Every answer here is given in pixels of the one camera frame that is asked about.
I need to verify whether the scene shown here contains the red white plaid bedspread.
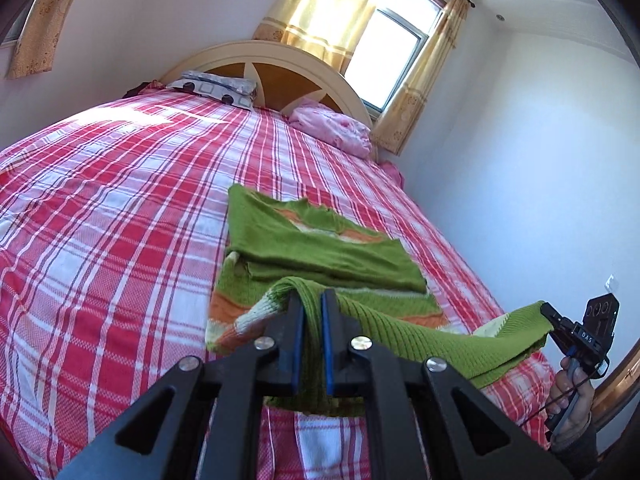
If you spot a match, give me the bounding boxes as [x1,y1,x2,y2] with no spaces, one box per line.
[0,84,557,480]

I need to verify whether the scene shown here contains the yellow curtain at side window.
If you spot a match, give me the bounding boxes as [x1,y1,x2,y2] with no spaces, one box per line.
[6,0,74,79]

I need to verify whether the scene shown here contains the person's right hand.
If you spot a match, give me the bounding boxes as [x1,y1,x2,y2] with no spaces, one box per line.
[546,356,594,445]

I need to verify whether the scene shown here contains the window behind bed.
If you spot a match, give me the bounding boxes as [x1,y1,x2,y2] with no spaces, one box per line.
[345,0,442,115]

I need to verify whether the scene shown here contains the cream wooden headboard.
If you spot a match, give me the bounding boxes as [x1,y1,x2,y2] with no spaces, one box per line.
[160,40,372,127]

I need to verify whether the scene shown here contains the yellow curtain right of window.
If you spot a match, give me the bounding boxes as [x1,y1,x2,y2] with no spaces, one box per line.
[371,0,471,155]

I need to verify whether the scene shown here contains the pink pillow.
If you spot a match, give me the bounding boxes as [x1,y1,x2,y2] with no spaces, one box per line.
[288,99,374,159]

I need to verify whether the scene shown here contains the pink cloth beside bed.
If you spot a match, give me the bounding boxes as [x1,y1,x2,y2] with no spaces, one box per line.
[380,160,405,188]

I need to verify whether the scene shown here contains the yellow curtain behind headboard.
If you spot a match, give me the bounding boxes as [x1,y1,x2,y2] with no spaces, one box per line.
[253,0,378,74]

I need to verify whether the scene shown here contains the green orange striped knit sweater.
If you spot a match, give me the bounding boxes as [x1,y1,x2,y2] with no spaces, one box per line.
[205,184,551,416]

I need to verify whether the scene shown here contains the grey white folded blanket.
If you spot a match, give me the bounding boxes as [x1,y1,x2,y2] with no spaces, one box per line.
[166,70,257,110]

